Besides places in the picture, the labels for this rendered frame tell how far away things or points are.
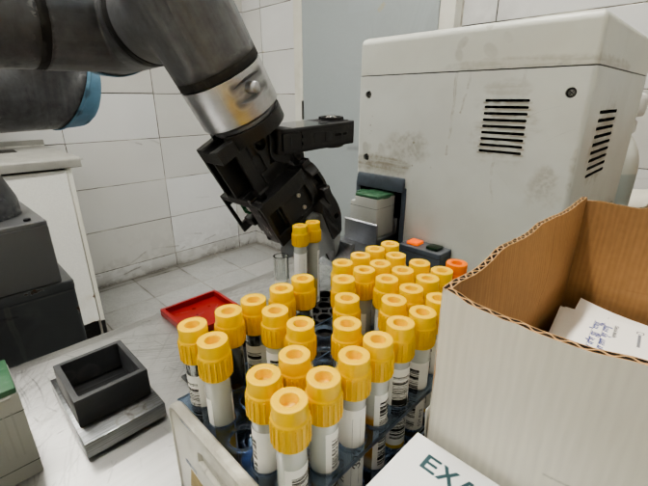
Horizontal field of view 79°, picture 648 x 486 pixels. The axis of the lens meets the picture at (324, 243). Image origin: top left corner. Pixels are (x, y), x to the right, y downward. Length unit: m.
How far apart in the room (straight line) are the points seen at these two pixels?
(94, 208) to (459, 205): 2.38
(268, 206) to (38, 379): 0.25
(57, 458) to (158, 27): 0.31
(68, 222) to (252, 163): 1.67
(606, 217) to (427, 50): 0.26
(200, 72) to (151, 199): 2.45
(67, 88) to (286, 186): 0.38
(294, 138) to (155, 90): 2.38
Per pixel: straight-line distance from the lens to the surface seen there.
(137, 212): 2.75
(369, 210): 0.53
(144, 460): 0.32
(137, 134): 2.70
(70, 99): 0.67
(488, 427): 0.20
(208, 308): 0.47
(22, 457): 0.33
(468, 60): 0.49
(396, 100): 0.53
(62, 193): 1.98
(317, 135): 0.41
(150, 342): 0.43
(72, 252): 2.04
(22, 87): 0.65
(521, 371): 0.18
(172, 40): 0.34
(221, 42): 0.34
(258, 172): 0.38
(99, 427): 0.33
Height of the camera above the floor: 1.10
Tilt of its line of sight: 20 degrees down
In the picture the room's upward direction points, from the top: straight up
